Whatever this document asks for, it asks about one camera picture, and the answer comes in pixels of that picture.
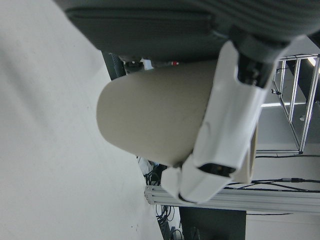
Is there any aluminium frame rack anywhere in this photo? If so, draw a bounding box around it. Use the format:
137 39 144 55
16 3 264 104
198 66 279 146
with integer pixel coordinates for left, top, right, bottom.
271 53 320 155

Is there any dark grey column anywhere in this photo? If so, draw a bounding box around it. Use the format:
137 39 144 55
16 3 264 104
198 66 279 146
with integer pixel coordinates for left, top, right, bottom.
178 206 247 240

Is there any black loose cable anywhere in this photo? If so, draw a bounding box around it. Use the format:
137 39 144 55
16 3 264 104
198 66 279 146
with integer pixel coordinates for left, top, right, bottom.
155 204 181 240
136 154 167 187

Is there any thick black cable bundle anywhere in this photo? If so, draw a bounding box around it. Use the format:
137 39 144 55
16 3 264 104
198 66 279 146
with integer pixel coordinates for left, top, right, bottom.
223 176 320 193

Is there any beige paper cup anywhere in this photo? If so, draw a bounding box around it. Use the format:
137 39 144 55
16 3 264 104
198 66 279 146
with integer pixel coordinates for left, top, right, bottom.
96 60 260 184

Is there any left white grey robot hand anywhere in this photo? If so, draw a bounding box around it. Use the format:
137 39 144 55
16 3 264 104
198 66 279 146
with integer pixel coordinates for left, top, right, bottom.
53 0 320 204

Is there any aluminium extrusion beam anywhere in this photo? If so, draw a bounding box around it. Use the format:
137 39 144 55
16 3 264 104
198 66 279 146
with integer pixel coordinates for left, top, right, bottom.
144 184 320 215

